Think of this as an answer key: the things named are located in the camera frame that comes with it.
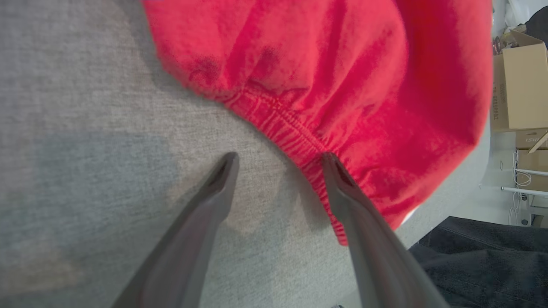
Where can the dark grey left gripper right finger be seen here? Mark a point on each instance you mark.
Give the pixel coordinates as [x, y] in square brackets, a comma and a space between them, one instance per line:
[368, 239]

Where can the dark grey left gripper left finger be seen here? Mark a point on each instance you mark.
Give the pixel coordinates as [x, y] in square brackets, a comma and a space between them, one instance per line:
[201, 231]

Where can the red shorts with white band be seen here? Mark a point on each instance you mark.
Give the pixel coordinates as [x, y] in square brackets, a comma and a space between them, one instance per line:
[342, 64]

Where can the dark denim garment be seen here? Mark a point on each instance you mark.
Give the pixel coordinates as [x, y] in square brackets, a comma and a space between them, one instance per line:
[479, 265]

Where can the grey fabric sofa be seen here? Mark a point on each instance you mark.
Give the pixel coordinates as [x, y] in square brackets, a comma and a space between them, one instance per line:
[85, 128]

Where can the white metal rod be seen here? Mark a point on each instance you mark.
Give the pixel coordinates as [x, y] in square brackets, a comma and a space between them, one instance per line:
[526, 191]

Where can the plain cardboard box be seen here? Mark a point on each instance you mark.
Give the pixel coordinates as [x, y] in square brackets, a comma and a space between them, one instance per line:
[535, 164]

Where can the small printed cardboard box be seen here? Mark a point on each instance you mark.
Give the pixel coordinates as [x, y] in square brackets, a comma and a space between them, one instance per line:
[531, 139]

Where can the large open cardboard box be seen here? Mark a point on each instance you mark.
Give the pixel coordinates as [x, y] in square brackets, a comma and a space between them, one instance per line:
[524, 85]

